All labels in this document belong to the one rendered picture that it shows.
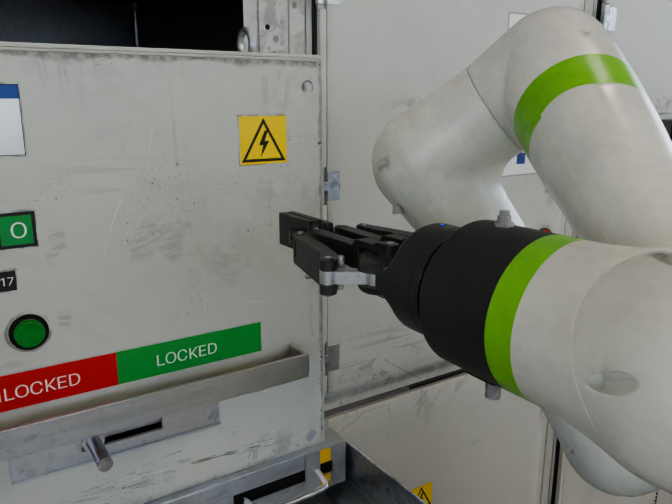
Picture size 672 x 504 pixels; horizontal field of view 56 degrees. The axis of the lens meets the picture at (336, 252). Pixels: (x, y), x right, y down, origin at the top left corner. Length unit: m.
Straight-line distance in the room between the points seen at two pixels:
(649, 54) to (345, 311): 0.94
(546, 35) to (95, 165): 0.44
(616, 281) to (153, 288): 0.47
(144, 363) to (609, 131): 0.49
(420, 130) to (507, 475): 1.05
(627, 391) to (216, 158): 0.48
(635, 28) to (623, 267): 1.31
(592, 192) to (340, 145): 0.58
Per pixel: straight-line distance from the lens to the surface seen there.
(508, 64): 0.67
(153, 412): 0.66
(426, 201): 0.69
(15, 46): 0.62
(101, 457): 0.66
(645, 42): 1.63
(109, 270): 0.64
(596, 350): 0.29
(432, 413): 1.32
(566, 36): 0.65
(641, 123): 0.56
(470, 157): 0.68
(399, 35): 1.10
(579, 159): 0.54
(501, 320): 0.33
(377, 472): 0.81
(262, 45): 0.98
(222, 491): 0.78
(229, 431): 0.76
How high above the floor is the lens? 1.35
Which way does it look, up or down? 14 degrees down
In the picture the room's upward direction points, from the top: straight up
